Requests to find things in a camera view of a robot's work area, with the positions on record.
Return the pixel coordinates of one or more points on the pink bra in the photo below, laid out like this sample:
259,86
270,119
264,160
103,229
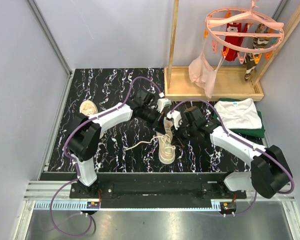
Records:
202,73

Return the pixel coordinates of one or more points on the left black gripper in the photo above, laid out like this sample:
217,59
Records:
160,127

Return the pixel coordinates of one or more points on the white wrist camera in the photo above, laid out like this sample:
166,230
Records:
162,102
175,117

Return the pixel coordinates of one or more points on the wooden drying rack frame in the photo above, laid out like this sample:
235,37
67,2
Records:
230,79

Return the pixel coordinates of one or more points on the white t-shirt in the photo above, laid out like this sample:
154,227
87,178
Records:
239,114

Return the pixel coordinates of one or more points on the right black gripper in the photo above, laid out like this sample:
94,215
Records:
181,139

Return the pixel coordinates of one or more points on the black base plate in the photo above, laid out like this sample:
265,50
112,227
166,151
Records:
157,191

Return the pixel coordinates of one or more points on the beige sneaker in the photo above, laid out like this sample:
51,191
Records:
87,108
167,151

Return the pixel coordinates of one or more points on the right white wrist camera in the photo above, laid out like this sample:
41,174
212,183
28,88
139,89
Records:
175,117

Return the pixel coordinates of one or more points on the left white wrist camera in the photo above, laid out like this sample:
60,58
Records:
162,102

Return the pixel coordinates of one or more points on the brown striped sock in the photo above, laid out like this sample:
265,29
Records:
252,59

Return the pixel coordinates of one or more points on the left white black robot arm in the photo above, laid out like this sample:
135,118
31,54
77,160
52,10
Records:
84,135

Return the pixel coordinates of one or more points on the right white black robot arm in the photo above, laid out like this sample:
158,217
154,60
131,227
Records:
269,171

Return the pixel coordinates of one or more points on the black marble pattern mat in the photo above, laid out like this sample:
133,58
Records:
106,87

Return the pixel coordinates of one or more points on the red sock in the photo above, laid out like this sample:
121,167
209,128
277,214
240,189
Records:
235,27

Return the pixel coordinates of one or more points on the cream shoelace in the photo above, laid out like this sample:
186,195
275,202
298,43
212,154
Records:
145,143

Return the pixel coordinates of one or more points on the green folded garment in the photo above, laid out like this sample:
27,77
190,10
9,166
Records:
252,132

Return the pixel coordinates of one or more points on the pink round clip hanger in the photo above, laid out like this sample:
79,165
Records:
215,28

